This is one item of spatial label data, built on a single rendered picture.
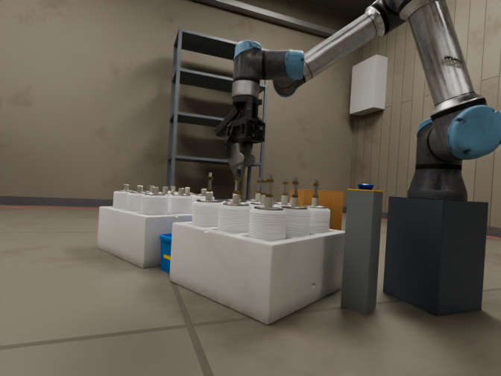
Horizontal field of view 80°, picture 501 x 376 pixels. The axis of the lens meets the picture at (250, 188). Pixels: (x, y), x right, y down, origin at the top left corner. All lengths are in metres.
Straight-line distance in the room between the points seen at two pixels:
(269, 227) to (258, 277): 0.12
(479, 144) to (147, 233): 0.98
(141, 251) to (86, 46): 2.78
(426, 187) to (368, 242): 0.25
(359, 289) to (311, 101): 3.46
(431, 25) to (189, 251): 0.85
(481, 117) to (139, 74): 3.14
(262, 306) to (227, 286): 0.11
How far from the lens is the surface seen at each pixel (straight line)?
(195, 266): 0.88
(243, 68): 0.86
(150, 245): 1.12
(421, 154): 1.01
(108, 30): 3.69
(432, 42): 0.92
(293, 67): 0.85
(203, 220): 0.90
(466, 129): 0.85
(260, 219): 0.73
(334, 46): 1.01
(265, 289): 0.71
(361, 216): 0.82
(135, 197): 1.25
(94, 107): 3.46
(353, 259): 0.84
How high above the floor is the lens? 0.31
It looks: 1 degrees down
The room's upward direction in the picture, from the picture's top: 3 degrees clockwise
